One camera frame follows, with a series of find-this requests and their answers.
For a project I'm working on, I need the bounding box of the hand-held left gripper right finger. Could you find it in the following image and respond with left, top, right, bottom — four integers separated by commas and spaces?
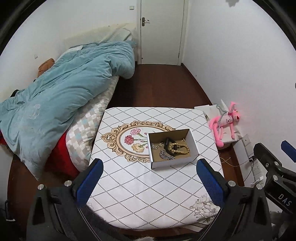
196, 158, 273, 241

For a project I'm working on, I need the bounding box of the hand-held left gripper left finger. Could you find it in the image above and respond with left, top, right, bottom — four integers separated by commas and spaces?
27, 158, 104, 241

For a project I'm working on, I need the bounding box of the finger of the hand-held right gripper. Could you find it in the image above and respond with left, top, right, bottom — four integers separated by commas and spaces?
281, 140, 296, 163
253, 143, 296, 183

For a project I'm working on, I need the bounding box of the wooden bead bracelet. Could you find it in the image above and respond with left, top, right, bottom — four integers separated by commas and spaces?
168, 142, 190, 156

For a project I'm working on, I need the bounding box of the cardboard box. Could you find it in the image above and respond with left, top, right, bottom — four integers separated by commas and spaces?
147, 129, 199, 170

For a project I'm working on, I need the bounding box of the braided silver bracelet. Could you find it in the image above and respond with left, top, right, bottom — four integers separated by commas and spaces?
159, 150, 176, 161

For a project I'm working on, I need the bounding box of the black smart band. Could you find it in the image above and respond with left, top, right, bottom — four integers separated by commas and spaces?
163, 138, 176, 152

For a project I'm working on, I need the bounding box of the diamond-patterned floral tablecloth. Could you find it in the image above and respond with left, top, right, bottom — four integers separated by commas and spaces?
87, 107, 224, 230

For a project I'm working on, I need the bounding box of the red blanket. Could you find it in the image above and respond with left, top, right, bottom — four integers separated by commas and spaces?
0, 130, 80, 179

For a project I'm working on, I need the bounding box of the checkered bed sheet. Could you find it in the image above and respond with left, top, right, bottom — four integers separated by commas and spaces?
66, 75, 119, 166

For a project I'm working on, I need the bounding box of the pink plush toy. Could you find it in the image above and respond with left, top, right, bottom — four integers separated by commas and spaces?
209, 101, 241, 147

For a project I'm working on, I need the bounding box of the teal quilt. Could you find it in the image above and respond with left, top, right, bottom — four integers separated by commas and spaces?
0, 40, 136, 181

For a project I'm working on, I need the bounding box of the cream textured pillow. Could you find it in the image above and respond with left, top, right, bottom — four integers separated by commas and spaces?
99, 28, 133, 44

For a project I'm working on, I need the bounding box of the white door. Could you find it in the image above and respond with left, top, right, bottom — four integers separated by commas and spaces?
136, 0, 185, 66

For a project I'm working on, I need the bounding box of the thin white cable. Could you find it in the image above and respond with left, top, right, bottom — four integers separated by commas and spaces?
220, 158, 249, 167

